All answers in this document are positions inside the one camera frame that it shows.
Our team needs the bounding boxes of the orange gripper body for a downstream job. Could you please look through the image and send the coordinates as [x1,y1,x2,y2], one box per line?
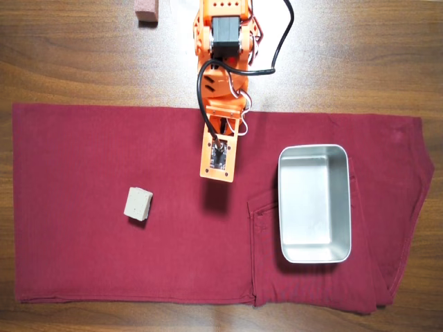
[206,95,251,136]

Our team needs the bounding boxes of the beige foam cube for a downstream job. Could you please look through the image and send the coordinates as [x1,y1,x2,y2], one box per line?
[123,186,154,221]

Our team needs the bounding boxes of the reddish brown block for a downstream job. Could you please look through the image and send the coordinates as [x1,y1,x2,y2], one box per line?
[134,0,161,24]

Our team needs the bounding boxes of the rectangular metal tray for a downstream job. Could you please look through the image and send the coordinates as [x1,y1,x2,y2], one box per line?
[277,143,352,264]

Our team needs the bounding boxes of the dark red cloth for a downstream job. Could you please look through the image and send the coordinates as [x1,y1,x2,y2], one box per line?
[12,102,435,315]

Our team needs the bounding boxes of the white and red servo wires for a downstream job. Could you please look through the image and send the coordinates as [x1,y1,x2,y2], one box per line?
[228,71,253,138]

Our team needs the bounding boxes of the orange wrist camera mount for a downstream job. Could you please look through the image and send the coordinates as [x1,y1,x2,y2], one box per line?
[199,106,243,183]

